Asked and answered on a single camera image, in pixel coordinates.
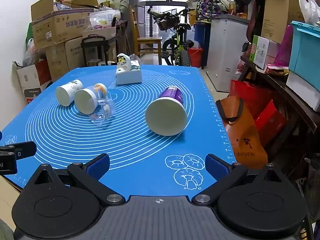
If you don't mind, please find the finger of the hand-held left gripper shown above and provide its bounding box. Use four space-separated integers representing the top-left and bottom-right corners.
0 141 38 159

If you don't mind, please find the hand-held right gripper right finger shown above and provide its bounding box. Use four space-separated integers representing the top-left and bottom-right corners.
191 153 292 207

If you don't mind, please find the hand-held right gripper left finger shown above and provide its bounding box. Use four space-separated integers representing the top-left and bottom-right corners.
24 153 126 207

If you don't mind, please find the clear plastic cup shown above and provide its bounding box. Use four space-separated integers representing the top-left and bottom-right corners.
87 97 116 127

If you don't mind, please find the white printed paper cup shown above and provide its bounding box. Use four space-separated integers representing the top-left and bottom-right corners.
55 79 84 107

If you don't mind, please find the white cup with yellow print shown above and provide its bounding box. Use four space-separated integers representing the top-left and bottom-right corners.
74 83 108 114

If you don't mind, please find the purple paper cup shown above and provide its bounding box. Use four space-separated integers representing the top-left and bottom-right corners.
145 86 188 137

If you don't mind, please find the orange shopping bag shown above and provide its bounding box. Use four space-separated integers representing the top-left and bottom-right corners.
216 96 269 170

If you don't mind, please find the blue silicone baking mat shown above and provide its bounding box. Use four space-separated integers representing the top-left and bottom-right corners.
0 64 237 198

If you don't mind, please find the cardboard box with red print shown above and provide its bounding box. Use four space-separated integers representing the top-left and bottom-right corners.
12 59 52 105

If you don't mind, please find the red paper bag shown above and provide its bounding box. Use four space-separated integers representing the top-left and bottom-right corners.
229 79 276 120

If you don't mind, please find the white tissue box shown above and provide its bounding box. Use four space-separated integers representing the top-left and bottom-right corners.
115 60 143 85

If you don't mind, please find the white plastic bag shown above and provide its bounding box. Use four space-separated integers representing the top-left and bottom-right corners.
23 38 47 67
297 0 320 27

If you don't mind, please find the dark wooden side table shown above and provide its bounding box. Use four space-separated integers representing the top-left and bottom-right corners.
239 55 320 142

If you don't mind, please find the white printed mug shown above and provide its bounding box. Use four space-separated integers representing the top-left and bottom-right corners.
117 53 132 72

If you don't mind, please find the white chest freezer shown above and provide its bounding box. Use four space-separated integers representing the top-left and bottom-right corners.
207 14 251 93

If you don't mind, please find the red bucket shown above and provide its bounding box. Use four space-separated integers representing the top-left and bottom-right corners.
187 47 204 68

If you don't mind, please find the green and white box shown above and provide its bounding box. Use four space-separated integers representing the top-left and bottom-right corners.
250 35 271 70

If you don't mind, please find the blue bin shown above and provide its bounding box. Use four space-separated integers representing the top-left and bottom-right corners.
194 22 212 69

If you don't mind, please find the black bicycle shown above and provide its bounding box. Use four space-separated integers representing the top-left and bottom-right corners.
147 7 198 67

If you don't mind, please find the large open cardboard box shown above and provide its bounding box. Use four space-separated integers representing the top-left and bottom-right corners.
31 0 99 51

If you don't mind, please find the wooden chair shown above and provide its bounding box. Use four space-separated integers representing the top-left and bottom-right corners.
129 5 163 65

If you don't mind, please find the pink packaging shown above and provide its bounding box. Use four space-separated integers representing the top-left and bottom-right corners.
273 25 294 67

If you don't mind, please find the teal storage bin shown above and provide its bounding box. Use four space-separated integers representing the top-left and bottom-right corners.
288 21 320 81

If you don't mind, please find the clear plastic bag with packets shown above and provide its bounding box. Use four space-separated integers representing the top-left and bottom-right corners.
89 7 122 30

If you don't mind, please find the tall brown cardboard box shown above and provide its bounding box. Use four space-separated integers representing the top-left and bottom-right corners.
260 0 305 44

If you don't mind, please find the pile of clothes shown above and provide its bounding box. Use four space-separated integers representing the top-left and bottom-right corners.
197 0 236 21

